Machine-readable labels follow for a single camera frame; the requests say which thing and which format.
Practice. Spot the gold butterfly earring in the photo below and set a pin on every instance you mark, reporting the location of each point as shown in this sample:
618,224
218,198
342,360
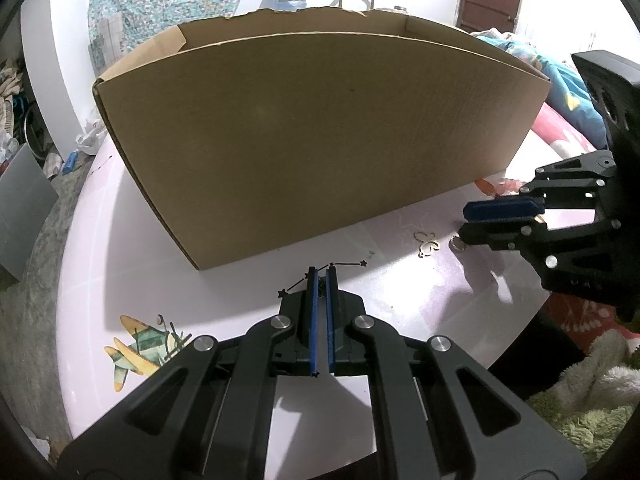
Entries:
427,246

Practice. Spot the pile of household clutter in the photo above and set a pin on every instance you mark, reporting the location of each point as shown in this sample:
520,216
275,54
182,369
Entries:
12,90

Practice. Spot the teal patterned hanging cloth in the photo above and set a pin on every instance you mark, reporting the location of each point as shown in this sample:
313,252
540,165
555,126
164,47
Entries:
165,5

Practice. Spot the green fluffy towel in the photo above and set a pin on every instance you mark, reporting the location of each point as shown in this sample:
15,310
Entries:
595,400

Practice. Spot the red floral blanket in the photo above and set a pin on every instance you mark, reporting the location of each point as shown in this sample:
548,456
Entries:
580,317

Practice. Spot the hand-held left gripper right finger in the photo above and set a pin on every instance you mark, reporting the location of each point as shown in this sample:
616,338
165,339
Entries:
331,320

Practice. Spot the blue blanket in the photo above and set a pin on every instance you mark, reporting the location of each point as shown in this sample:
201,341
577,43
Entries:
565,85

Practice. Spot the white plastic bag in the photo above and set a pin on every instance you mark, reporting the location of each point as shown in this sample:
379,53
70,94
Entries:
92,135

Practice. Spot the grey flat panel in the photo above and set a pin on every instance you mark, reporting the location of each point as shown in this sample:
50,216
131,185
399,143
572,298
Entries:
22,205

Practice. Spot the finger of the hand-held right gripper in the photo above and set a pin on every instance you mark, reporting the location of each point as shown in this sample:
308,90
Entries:
500,235
500,210

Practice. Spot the small blue bottle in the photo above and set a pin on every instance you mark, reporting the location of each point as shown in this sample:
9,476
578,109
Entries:
70,162

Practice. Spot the brown cardboard box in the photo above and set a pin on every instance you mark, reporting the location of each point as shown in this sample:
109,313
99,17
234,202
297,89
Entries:
300,135

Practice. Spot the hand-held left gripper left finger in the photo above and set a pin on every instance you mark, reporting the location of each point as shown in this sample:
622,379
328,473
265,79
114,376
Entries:
313,320

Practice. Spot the pink blanket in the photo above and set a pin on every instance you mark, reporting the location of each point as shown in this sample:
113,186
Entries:
555,132

